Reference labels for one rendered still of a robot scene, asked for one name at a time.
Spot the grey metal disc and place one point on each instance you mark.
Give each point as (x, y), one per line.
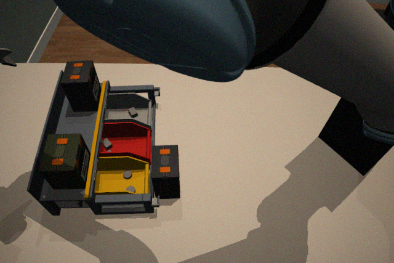
(127, 174)
(131, 189)

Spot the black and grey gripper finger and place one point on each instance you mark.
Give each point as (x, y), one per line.
(4, 59)

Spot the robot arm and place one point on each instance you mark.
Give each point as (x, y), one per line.
(350, 51)

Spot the yellow flat bar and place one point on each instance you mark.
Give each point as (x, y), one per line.
(94, 143)

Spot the yellow open bin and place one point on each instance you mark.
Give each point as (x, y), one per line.
(110, 175)

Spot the red bin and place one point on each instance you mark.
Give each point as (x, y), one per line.
(127, 136)

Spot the dark grey metal shelf rack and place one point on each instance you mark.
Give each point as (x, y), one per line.
(62, 120)

